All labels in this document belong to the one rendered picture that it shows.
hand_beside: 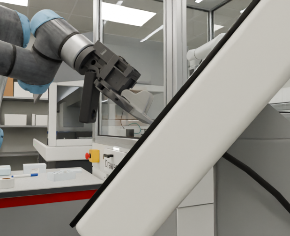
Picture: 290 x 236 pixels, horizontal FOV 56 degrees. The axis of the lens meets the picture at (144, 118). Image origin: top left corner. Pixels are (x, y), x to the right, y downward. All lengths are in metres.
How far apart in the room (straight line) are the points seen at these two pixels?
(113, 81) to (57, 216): 0.96
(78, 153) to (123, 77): 1.55
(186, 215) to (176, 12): 0.61
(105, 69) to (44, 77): 0.18
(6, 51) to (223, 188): 0.52
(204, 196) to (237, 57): 0.74
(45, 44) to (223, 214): 0.51
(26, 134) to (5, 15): 4.49
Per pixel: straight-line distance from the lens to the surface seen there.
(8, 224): 1.42
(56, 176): 1.52
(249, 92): 0.19
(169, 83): 0.86
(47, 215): 1.42
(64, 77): 2.10
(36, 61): 0.69
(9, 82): 5.04
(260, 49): 0.19
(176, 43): 0.86
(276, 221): 0.39
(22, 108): 5.45
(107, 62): 0.59
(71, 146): 2.09
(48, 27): 0.67
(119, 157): 1.22
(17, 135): 5.44
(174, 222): 0.87
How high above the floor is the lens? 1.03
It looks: 2 degrees up
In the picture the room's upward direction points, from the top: straight up
